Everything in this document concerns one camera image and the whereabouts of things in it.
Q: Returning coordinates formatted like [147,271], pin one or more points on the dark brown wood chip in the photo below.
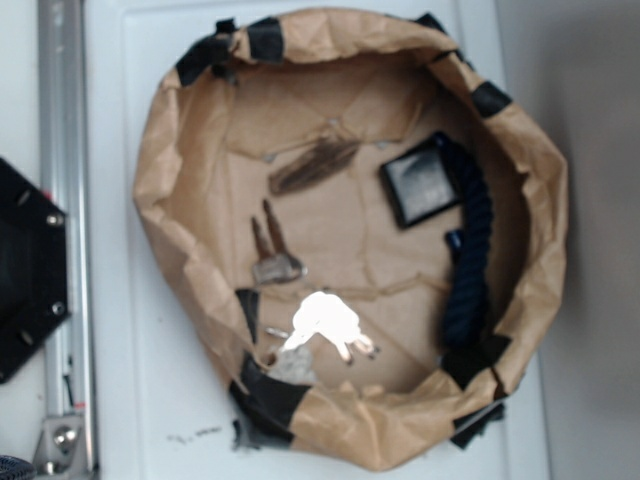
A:
[326,158]

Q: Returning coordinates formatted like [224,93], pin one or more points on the brown paper bin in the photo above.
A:
[456,304]

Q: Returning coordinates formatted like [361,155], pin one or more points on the white plastic toy animal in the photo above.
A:
[327,315]

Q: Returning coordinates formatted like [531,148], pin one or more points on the black square box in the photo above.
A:
[418,185]

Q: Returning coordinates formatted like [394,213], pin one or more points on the grey crumpled foil piece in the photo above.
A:
[294,367]

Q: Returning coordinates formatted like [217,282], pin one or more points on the aluminium extrusion rail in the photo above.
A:
[63,148]

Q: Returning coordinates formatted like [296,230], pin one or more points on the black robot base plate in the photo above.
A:
[34,280]

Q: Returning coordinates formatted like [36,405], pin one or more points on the grey metal corner bracket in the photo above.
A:
[65,449]

